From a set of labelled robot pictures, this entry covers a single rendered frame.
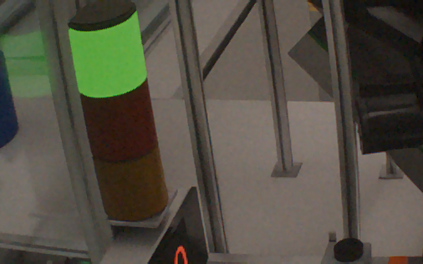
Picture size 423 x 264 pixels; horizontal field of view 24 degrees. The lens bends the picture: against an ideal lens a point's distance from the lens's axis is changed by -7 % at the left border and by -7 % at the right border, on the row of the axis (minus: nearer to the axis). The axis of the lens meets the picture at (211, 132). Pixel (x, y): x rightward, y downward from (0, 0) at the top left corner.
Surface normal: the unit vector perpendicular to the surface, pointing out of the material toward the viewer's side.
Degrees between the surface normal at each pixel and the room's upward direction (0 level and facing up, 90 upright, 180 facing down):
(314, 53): 90
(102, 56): 90
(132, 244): 0
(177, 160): 0
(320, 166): 0
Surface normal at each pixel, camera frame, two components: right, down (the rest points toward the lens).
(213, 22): -0.13, -0.87
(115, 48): 0.39, 0.39
